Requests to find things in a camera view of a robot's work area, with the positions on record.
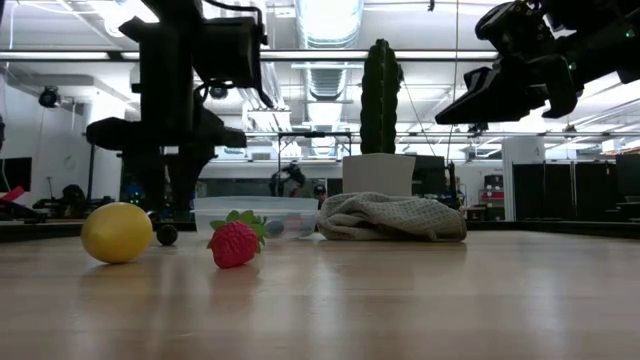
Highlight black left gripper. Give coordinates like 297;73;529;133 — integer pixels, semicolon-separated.
84;49;248;212

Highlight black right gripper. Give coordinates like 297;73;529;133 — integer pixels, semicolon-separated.
434;51;585;127

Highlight dark blackberry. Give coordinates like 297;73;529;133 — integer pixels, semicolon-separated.
155;223;180;247
264;218;286;239

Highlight clear plastic tupperware container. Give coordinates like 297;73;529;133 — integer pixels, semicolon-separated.
192;195;320;241

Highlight yellow lemon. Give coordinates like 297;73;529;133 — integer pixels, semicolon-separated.
80;201;155;265

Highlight white pillar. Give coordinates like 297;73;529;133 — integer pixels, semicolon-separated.
501;137;546;221

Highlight red strawberry with green leaves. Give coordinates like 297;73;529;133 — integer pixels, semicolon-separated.
206;209;269;270

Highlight green cactus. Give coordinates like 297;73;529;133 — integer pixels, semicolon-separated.
359;38;405;155

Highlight black partition panels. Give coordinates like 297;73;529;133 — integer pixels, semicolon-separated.
512;160;619;222

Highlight black monitor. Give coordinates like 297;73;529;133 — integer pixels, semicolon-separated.
0;157;33;194

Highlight grey waffle cloth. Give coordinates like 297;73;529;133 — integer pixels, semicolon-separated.
315;191;469;243

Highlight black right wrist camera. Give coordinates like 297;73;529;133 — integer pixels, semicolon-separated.
474;0;551;57

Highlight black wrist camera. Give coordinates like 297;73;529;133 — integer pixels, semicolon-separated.
474;0;551;57
192;16;266;90

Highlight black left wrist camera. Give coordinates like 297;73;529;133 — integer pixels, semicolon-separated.
192;16;266;90

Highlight round black ceiling camera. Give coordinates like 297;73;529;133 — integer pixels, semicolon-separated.
38;85;62;109

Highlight black neighbour station frame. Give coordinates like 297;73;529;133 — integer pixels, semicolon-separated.
276;130;354;199

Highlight silver ventilation duct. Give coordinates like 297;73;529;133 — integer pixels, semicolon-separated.
294;0;366;157

